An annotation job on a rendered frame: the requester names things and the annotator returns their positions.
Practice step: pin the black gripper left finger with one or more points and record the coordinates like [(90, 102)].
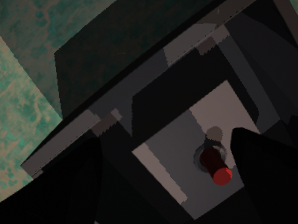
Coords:
[(68, 193)]

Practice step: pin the dark red peg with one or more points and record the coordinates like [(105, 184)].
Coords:
[(215, 166)]

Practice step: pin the grey square plate with hole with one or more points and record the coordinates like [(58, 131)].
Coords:
[(171, 141)]

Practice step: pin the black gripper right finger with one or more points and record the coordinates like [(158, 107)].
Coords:
[(269, 171)]

